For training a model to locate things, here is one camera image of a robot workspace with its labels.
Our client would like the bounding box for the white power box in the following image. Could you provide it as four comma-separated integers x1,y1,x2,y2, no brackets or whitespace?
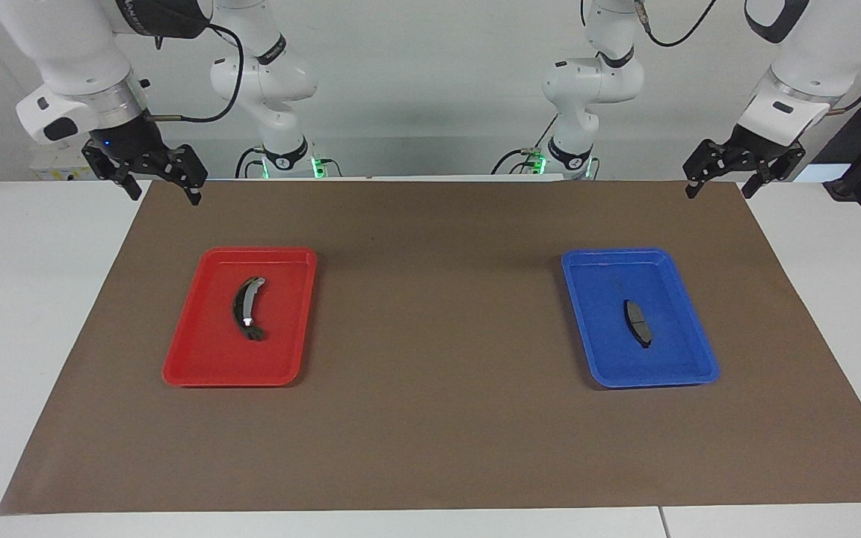
30,142,95,182

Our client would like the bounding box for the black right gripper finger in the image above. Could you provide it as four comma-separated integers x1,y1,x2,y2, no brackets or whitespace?
111,166,142,201
165,144,209,206

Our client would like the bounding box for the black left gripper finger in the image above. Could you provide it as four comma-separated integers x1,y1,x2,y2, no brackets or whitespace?
683,138,730,200
743,169,777,200

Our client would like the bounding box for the dark grey brake pad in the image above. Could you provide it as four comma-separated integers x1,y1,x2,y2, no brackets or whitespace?
623,299,654,349

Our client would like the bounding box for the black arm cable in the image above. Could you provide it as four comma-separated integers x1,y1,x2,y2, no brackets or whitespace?
148,22,246,124
636,0,861,117

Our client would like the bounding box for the brown table mat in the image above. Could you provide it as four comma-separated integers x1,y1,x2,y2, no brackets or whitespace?
0,179,861,516

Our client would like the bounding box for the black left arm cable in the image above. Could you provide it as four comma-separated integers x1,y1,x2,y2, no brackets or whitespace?
636,0,861,117

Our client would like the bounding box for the black base cable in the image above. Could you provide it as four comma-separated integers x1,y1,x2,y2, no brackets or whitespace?
235,146,265,180
490,116,560,176

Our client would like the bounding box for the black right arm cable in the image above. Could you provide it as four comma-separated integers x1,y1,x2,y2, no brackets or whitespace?
148,22,246,124

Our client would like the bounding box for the blue plastic tray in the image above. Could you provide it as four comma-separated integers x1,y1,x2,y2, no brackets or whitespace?
561,248,721,389

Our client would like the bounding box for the red plastic tray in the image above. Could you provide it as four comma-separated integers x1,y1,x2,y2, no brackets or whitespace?
162,247,318,388

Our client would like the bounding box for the curved brake shoe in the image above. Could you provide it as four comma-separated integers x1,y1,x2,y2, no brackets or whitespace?
232,276,268,343

